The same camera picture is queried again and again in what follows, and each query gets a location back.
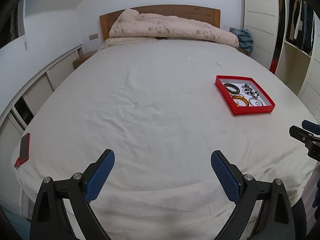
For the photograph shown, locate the blue crumpled clothing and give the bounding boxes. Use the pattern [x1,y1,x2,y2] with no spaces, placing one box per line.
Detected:
[232,28,253,53]

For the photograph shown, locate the white wardrobe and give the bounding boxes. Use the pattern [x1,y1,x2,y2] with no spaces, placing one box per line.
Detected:
[244,0,319,121]

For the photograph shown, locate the white bed sheet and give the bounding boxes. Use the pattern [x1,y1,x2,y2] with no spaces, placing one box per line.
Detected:
[14,40,317,239]

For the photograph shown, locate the red jewelry box tray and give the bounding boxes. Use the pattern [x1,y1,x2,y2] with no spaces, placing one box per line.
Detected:
[215,75,276,115]

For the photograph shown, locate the amber tortoiseshell bangle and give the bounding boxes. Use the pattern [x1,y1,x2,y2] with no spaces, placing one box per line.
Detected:
[232,95,249,107]

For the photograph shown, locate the wooden headboard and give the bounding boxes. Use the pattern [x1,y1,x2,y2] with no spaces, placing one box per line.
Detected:
[99,4,221,42]

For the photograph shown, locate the dark brown bangle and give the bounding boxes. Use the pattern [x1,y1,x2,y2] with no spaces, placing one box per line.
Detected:
[223,83,240,95]

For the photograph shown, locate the white low cabinet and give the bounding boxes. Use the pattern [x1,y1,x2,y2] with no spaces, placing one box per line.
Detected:
[1,45,83,217]

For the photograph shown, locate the wooden nightstand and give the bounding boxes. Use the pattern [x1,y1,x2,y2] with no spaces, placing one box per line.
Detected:
[73,50,97,69]

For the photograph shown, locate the hanging dark clothes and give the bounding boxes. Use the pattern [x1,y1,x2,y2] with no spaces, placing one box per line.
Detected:
[286,0,314,55]

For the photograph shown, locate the beige wall switch plate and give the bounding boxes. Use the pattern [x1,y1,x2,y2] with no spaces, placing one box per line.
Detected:
[89,34,98,41]

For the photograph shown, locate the beige floral duvet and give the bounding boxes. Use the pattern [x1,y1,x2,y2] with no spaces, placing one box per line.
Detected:
[100,4,239,48]

